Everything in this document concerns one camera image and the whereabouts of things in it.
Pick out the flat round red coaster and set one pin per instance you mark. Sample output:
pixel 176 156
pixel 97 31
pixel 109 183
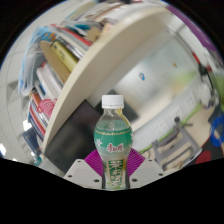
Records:
pixel 203 157

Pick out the black desk mat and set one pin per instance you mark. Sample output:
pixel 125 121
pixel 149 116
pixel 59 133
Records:
pixel 218 155

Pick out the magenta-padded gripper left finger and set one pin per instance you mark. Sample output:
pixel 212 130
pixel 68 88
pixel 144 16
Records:
pixel 81 173

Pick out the green-labelled clear drink bottle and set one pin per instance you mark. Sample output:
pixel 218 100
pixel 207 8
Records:
pixel 112 133

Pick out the grey metal laptop stand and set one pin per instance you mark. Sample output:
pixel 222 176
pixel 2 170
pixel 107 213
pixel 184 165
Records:
pixel 180 146

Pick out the blue cartoon sticker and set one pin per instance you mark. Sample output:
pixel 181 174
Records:
pixel 142 76

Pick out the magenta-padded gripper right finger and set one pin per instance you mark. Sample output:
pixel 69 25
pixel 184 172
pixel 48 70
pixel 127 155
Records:
pixel 146 173

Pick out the beige shelf unit with books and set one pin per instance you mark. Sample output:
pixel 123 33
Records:
pixel 110 60

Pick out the yellow cartoon sticker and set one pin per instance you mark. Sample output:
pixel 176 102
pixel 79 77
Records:
pixel 174 64

